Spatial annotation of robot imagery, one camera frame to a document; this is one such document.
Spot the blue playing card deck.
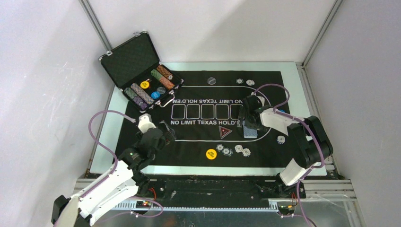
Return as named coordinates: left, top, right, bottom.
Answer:
left=243, top=126, right=258, bottom=139

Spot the yellow button in case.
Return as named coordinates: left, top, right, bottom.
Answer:
left=140, top=81, right=150, bottom=89

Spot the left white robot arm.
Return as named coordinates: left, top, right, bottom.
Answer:
left=51, top=121, right=176, bottom=227

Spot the green blue chip front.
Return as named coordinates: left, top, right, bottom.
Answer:
left=216, top=144, right=225, bottom=152

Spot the black dealer button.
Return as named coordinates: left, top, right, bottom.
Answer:
left=207, top=77, right=217, bottom=85

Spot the yellow big blind button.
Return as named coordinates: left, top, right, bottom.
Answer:
left=206, top=149, right=218, bottom=160

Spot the black aluminium chip case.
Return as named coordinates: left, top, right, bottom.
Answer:
left=99, top=31, right=184, bottom=113

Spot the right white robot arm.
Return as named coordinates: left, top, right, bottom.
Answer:
left=238, top=95, right=333, bottom=198

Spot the green orange chip row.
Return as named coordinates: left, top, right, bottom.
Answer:
left=151, top=70, right=175, bottom=90

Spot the electronics board with leds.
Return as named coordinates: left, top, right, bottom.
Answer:
left=135, top=201, right=152, bottom=209

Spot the pink grey chip row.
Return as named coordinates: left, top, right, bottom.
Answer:
left=131, top=83, right=155, bottom=105

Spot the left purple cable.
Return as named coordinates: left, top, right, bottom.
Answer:
left=52, top=109, right=164, bottom=227

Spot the triangular all-in marker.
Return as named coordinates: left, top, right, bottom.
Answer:
left=218, top=125, right=232, bottom=139

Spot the black metal base rail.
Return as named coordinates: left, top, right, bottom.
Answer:
left=84, top=172, right=345, bottom=209

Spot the clear dealer button in case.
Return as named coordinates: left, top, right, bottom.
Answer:
left=157, top=87, right=166, bottom=95

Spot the white blue chip front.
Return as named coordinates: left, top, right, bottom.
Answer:
left=242, top=148, right=251, bottom=157
left=235, top=145, right=243, bottom=153

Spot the white blue chip back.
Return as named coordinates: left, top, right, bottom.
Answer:
left=246, top=79, right=255, bottom=86

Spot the black poker table mat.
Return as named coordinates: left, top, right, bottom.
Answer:
left=112, top=70, right=303, bottom=168

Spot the white blue chip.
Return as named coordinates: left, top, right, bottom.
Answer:
left=242, top=148, right=251, bottom=157
left=276, top=135, right=286, bottom=145
left=235, top=145, right=243, bottom=153
left=246, top=79, right=255, bottom=86

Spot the grey white poker chip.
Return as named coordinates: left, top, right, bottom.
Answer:
left=236, top=78, right=244, bottom=85

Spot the red brown chip row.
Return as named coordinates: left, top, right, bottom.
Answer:
left=156, top=65, right=174, bottom=80

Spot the grey white chip front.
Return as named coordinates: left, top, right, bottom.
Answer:
left=222, top=148, right=233, bottom=157

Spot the blue button in case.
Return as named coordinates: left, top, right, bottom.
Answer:
left=151, top=91, right=161, bottom=100

